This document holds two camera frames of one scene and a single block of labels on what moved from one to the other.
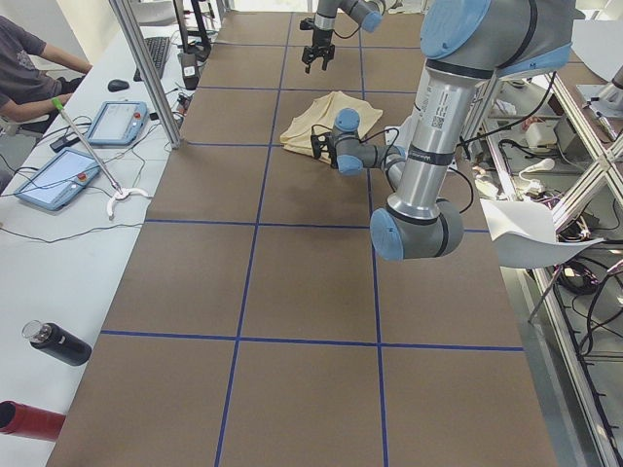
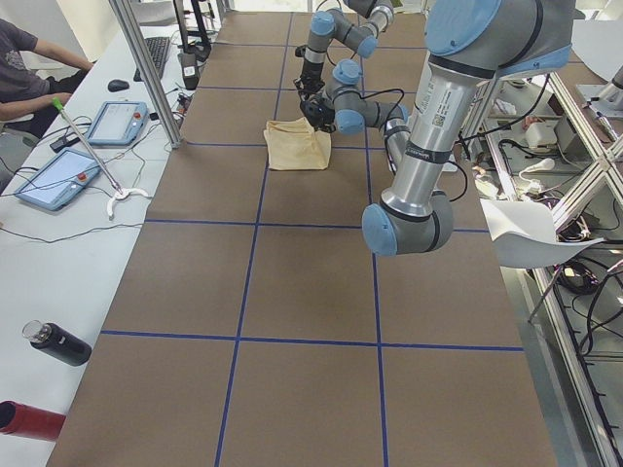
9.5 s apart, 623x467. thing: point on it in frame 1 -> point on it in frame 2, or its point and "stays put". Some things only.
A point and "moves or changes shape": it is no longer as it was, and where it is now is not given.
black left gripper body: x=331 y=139 -> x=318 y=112
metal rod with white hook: x=117 y=188 stays put
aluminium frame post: x=128 y=29 stays put
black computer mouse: x=116 y=86 stays put
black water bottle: x=58 y=341 stays put
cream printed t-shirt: x=297 y=134 moves or changes shape
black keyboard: x=158 y=49 stays put
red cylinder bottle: x=21 y=419 stays put
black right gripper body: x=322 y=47 -> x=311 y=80
